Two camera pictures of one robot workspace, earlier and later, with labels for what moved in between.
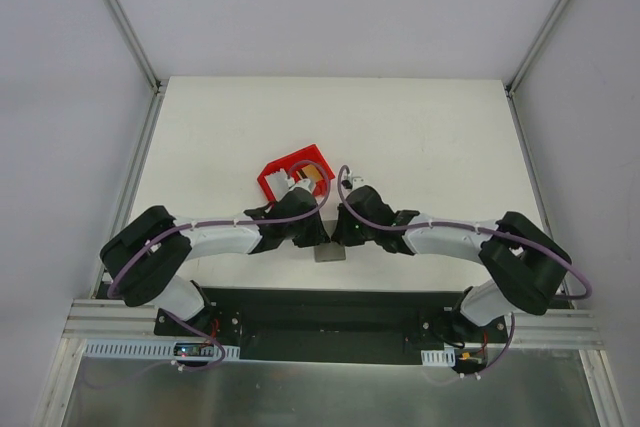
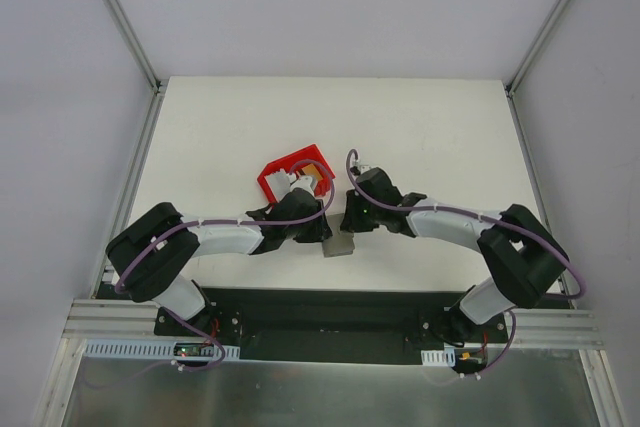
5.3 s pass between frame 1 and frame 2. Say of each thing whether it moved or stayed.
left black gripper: stayed
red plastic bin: stayed
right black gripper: moved
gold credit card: stayed
